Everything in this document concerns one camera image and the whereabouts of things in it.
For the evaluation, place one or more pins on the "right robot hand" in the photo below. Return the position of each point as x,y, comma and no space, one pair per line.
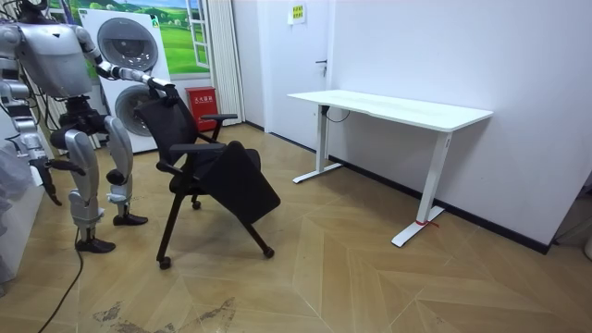
46,178

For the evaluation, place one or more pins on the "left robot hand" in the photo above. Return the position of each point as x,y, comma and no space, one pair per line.
167,89

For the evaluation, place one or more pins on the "black mesh office chair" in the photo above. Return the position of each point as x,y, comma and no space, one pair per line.
217,178

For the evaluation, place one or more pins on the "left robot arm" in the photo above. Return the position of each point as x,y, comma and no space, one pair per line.
121,73

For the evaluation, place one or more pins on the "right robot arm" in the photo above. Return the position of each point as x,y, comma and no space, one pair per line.
25,127

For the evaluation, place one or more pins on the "red fire extinguisher box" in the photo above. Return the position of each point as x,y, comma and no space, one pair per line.
202,107

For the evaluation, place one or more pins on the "robot legs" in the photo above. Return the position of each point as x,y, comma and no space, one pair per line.
85,157

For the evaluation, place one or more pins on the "white washing machine tower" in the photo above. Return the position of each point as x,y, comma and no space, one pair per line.
129,46

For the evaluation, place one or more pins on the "white pleated curtain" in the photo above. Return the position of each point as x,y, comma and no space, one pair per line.
225,60

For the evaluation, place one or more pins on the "robot body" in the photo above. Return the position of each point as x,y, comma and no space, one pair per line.
55,60

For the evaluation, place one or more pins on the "white door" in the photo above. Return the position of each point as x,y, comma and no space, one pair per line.
296,92

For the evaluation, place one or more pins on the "yellow paper sign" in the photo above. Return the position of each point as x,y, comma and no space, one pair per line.
297,13

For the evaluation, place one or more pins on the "white standing desk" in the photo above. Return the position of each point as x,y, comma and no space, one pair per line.
393,108

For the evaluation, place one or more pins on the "green landscape wall poster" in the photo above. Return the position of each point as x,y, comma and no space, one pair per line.
180,41

